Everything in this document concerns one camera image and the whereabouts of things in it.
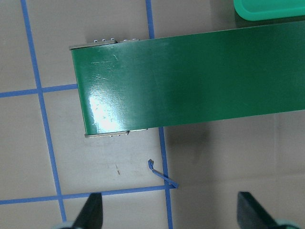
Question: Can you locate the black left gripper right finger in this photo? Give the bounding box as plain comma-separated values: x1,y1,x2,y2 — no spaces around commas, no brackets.
237,191,279,229

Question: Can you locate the green plastic tray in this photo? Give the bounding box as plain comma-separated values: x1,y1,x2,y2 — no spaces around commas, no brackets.
234,0,305,21

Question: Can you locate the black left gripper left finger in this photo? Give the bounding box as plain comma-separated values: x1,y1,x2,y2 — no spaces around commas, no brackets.
72,193,103,229

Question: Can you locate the green conveyor belt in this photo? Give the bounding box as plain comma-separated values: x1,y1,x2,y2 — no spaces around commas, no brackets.
71,21,305,135

